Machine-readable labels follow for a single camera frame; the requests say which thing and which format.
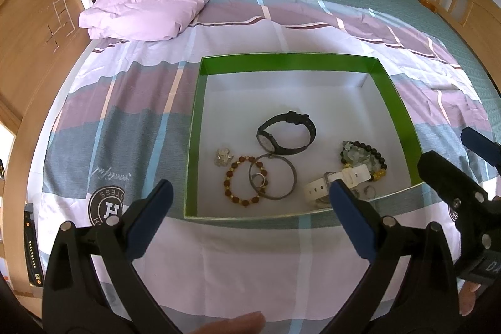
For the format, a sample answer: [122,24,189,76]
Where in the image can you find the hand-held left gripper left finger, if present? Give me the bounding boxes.
[41,179,175,334]

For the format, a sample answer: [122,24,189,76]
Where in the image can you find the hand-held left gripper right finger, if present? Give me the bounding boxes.
[319,179,460,334]

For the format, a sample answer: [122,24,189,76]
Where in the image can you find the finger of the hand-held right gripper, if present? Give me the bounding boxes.
[460,126,501,178]
[417,151,496,264]

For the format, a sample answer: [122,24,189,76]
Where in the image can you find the black bead bracelet gold charms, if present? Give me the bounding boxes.
[340,140,390,182]

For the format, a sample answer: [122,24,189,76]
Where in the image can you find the pale jade bead bracelet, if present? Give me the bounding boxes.
[342,144,376,166]

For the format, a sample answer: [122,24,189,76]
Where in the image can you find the silver bangle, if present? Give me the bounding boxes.
[248,153,297,201]

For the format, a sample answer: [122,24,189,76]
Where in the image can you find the brown bead bracelet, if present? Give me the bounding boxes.
[223,156,269,207]

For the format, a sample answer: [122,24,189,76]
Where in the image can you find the green cardboard box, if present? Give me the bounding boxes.
[184,52,425,221]

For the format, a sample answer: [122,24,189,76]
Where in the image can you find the person's right hand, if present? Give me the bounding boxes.
[458,279,489,317]

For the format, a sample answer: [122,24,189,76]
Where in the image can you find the person's left hand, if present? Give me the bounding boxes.
[184,311,267,334]

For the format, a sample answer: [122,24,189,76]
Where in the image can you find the white wristwatch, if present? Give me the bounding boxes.
[303,166,372,209]

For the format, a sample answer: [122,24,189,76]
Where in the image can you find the small silver charm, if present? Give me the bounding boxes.
[213,148,234,167]

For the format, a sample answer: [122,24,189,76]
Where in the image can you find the black wristwatch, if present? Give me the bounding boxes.
[256,111,317,155]

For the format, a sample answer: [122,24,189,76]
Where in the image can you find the black electronic device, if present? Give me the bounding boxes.
[23,203,44,288]

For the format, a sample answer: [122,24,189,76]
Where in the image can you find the printed plaid bed sheet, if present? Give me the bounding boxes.
[25,0,501,334]

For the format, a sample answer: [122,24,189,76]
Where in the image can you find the wooden headboard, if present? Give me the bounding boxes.
[0,0,95,295]

